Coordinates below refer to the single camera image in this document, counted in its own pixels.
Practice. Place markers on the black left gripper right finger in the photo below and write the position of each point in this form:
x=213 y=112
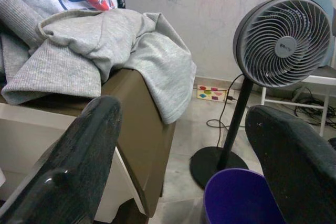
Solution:
x=302 y=176

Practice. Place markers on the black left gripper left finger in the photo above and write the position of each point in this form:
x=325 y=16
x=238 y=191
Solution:
x=65 y=176

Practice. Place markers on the white furniture panel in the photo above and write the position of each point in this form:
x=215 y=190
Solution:
x=21 y=134

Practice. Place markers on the purple plastic bin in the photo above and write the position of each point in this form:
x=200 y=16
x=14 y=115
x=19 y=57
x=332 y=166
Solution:
x=236 y=200

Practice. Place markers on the ribbed grey garment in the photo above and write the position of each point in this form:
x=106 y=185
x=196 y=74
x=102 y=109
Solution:
x=52 y=77

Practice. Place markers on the wooden shape puzzle board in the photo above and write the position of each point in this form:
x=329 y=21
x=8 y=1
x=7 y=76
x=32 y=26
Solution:
x=210 y=94

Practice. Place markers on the black grey standing fan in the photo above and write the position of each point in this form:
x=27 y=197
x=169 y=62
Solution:
x=286 y=43

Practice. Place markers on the light grey sweatshirt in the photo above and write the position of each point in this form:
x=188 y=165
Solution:
x=118 y=37

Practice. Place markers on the white metal frame chair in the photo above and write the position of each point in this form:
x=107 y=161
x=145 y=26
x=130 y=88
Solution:
x=323 y=73

